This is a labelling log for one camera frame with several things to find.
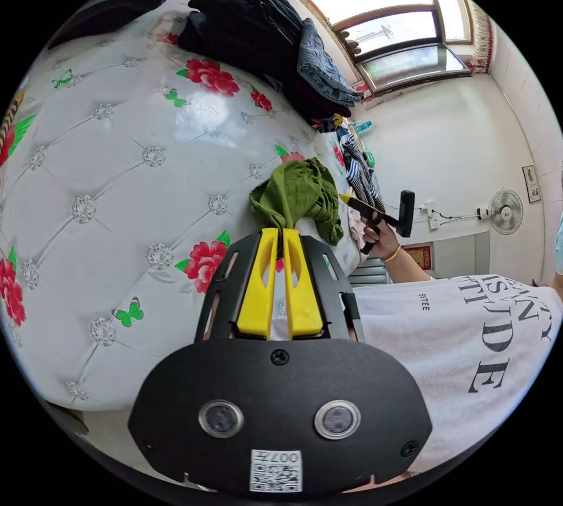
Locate person's right forearm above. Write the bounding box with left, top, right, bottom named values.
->
left=379, top=243, right=433, bottom=283

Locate green vest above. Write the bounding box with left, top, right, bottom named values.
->
left=249, top=157, right=345, bottom=247

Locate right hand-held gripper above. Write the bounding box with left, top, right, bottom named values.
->
left=338, top=193, right=400, bottom=255

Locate pile of striped clothes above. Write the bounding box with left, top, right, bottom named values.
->
left=335, top=127, right=386, bottom=213

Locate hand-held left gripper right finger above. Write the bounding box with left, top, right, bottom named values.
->
left=283, top=227, right=327, bottom=339

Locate person's body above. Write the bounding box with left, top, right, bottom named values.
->
left=351, top=271, right=563, bottom=477

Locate window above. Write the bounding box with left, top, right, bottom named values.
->
left=289, top=0, right=475, bottom=94

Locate white fan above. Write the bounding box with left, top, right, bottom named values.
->
left=476, top=187, right=525, bottom=236

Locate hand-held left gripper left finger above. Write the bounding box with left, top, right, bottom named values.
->
left=236, top=227, right=280, bottom=338

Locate person's right hand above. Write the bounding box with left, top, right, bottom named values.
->
left=360, top=215, right=400, bottom=259

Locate framed wall picture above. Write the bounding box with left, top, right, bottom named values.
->
left=521, top=165, right=541, bottom=204

